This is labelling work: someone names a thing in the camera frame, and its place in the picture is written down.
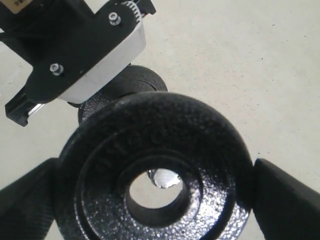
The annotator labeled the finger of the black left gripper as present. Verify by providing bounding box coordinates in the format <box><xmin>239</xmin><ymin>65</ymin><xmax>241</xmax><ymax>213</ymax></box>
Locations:
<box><xmin>5</xmin><ymin>92</ymin><xmax>44</xmax><ymax>127</ymax></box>

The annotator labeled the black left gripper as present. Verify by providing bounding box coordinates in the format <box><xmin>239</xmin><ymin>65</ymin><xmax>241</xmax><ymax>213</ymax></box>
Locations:
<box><xmin>109</xmin><ymin>0</ymin><xmax>157</xmax><ymax>20</ymax></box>

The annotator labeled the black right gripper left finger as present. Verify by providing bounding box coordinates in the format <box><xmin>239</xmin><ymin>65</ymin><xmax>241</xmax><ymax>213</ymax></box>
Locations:
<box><xmin>0</xmin><ymin>158</ymin><xmax>58</xmax><ymax>240</ymax></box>

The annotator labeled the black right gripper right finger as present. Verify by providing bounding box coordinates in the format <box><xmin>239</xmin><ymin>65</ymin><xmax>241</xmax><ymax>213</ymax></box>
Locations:
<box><xmin>253</xmin><ymin>158</ymin><xmax>320</xmax><ymax>240</ymax></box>

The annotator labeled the black weight plate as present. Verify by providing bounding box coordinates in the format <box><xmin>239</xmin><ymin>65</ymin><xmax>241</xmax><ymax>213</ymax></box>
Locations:
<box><xmin>54</xmin><ymin>91</ymin><xmax>253</xmax><ymax>240</ymax></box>

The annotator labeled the chrome threaded dumbbell bar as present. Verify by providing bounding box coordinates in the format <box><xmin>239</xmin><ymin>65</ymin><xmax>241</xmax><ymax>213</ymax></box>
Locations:
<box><xmin>147</xmin><ymin>168</ymin><xmax>181</xmax><ymax>189</ymax></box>

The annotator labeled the black weight plate far end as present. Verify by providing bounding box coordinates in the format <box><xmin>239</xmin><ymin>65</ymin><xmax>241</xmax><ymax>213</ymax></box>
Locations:
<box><xmin>78</xmin><ymin>64</ymin><xmax>168</xmax><ymax>124</ymax></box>

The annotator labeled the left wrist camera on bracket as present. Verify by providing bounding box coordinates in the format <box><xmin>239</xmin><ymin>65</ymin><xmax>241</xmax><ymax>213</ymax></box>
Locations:
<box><xmin>0</xmin><ymin>0</ymin><xmax>146</xmax><ymax>104</ymax></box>

